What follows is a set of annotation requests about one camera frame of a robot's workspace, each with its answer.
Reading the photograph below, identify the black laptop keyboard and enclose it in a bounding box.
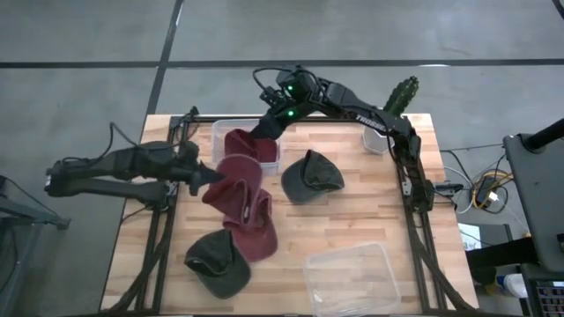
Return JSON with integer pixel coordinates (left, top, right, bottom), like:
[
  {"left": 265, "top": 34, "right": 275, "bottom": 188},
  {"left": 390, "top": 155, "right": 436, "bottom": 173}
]
[{"left": 531, "top": 279, "right": 564, "bottom": 317}]

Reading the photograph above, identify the clear plastic container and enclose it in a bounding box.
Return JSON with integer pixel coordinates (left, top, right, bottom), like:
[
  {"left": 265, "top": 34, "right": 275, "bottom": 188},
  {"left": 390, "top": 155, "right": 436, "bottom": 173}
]
[
  {"left": 301, "top": 240, "right": 402, "bottom": 317},
  {"left": 210, "top": 118, "right": 284, "bottom": 178}
]

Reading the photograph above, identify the dark green baseball cap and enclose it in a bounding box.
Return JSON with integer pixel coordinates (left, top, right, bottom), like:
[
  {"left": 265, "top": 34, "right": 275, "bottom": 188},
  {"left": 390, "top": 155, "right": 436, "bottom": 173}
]
[
  {"left": 183, "top": 228, "right": 253, "bottom": 301},
  {"left": 280, "top": 149, "right": 346, "bottom": 205}
]

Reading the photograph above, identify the maroon baseball cap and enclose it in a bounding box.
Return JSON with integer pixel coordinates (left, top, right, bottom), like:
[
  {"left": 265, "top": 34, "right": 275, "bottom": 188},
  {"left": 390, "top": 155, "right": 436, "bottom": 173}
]
[
  {"left": 221, "top": 188, "right": 279, "bottom": 263},
  {"left": 201, "top": 153, "right": 264, "bottom": 221},
  {"left": 223, "top": 128, "right": 279, "bottom": 165}
]

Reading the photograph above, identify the white cable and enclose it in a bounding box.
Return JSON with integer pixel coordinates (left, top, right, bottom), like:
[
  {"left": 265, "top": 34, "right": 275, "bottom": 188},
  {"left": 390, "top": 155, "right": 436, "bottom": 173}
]
[{"left": 439, "top": 163, "right": 479, "bottom": 217}]

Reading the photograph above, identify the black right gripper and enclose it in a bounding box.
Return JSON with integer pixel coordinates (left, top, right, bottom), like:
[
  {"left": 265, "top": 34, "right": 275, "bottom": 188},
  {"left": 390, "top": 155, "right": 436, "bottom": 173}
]
[{"left": 249, "top": 100, "right": 315, "bottom": 143}]

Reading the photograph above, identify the black aluminium table frame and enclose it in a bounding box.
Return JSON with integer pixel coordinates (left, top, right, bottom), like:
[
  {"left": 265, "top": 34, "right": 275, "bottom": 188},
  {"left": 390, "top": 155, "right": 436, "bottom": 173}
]
[{"left": 104, "top": 105, "right": 482, "bottom": 317}]

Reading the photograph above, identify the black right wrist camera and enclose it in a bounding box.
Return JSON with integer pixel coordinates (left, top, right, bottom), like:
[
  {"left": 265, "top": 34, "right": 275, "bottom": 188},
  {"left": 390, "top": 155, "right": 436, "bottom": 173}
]
[{"left": 258, "top": 85, "right": 288, "bottom": 109}]

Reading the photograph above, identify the black pole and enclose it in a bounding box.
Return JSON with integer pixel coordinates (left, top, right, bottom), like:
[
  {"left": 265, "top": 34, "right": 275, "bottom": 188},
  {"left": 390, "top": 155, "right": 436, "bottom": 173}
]
[{"left": 521, "top": 116, "right": 564, "bottom": 151}]

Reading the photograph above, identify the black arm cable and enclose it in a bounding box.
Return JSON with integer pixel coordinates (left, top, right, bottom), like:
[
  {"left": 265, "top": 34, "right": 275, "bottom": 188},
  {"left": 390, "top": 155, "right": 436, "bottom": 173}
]
[
  {"left": 107, "top": 121, "right": 140, "bottom": 149},
  {"left": 251, "top": 65, "right": 292, "bottom": 99}
]

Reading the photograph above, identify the yellow cable bundle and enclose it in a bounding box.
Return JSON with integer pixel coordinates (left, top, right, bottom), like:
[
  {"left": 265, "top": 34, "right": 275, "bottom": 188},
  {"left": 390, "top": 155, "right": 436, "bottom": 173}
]
[{"left": 470, "top": 171, "right": 516, "bottom": 213}]

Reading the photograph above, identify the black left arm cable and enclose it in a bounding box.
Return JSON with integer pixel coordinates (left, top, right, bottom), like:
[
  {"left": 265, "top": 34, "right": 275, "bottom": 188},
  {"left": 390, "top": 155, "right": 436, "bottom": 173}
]
[{"left": 107, "top": 121, "right": 140, "bottom": 149}]

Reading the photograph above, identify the white hexagonal plant pot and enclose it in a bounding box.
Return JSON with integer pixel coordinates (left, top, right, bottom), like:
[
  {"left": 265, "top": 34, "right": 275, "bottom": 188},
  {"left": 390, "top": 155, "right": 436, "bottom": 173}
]
[{"left": 360, "top": 126, "right": 397, "bottom": 157}]

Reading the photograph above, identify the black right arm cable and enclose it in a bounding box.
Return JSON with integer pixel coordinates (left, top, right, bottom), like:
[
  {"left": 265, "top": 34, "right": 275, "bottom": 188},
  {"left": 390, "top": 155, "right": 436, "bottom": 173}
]
[{"left": 251, "top": 65, "right": 292, "bottom": 99}]

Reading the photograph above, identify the green cactus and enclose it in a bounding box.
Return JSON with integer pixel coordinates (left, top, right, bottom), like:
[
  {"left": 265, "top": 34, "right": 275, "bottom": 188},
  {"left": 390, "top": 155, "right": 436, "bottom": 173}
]
[{"left": 382, "top": 75, "right": 420, "bottom": 118}]

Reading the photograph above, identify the black power adapter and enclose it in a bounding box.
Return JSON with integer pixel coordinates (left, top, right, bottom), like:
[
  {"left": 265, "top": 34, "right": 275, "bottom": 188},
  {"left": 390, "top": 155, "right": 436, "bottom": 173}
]
[{"left": 478, "top": 174, "right": 501, "bottom": 203}]

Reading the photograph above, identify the black bench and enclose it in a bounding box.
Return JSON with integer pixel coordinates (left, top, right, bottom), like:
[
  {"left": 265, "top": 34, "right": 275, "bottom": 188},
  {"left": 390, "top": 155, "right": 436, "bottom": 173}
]
[{"left": 465, "top": 223, "right": 541, "bottom": 285}]

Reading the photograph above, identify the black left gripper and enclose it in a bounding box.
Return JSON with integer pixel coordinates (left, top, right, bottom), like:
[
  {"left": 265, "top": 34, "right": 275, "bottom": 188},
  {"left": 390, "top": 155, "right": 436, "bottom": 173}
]
[{"left": 176, "top": 139, "right": 226, "bottom": 197}]

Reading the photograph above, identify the white plastic bottle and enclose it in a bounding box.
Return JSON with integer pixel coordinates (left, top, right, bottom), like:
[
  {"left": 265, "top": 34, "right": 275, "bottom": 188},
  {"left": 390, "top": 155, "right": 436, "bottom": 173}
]
[{"left": 496, "top": 272, "right": 530, "bottom": 299}]

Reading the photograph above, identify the dark grey stand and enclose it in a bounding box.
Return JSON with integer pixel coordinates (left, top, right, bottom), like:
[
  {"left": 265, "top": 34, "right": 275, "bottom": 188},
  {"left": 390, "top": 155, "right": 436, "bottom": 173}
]
[{"left": 0, "top": 174, "right": 71, "bottom": 317}]

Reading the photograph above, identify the grey cart top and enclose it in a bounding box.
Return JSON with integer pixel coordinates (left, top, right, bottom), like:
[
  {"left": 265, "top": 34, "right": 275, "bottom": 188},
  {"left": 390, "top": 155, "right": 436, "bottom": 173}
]
[{"left": 501, "top": 130, "right": 564, "bottom": 274}]

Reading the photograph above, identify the white paper sheet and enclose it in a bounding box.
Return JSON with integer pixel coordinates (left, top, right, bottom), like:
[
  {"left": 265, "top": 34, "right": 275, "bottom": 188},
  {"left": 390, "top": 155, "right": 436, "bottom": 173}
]
[{"left": 456, "top": 221, "right": 484, "bottom": 253}]

